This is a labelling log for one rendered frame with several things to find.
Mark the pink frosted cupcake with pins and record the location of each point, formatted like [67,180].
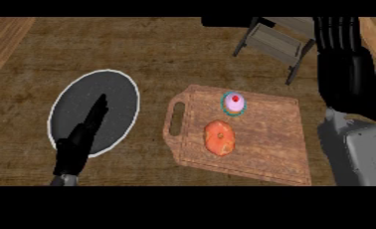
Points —
[233,103]

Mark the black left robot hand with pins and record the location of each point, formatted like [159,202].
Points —
[78,143]

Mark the brown wooden cutting board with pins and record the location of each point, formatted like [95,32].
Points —
[245,136]

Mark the orange squash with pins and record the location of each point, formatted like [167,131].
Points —
[220,137]

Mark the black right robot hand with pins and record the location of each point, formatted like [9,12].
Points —
[342,73]

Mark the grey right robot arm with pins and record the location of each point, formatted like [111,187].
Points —
[350,150]

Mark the dark plate with white rim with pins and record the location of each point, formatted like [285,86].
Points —
[95,112]

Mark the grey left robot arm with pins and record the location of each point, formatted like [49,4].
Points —
[65,180]

